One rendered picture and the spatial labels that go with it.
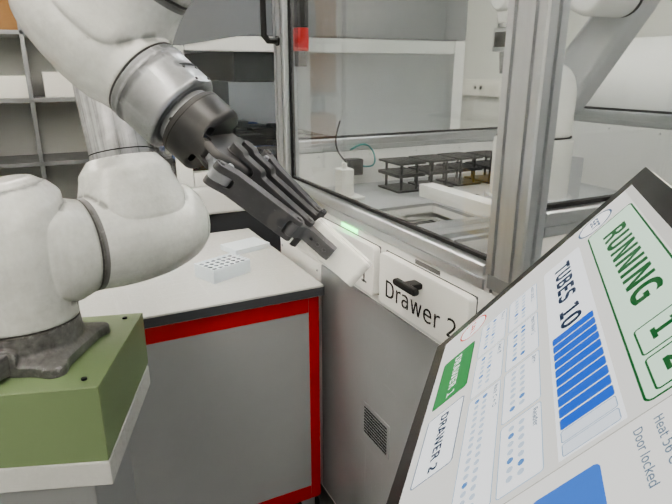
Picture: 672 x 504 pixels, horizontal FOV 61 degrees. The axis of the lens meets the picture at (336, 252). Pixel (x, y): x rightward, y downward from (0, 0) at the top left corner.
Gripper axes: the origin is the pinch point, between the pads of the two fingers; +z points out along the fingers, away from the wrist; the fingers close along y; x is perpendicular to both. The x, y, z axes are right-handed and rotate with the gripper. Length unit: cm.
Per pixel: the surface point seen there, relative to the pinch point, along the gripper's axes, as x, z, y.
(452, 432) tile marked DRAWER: 0.3, 16.9, -11.8
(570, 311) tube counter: -12.4, 17.2, -7.7
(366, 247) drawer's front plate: 19, 2, 65
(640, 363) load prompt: -15.2, 17.1, -21.2
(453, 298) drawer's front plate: 7.9, 19.3, 41.9
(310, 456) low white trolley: 84, 31, 82
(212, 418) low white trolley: 81, 2, 63
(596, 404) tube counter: -12.0, 17.1, -21.9
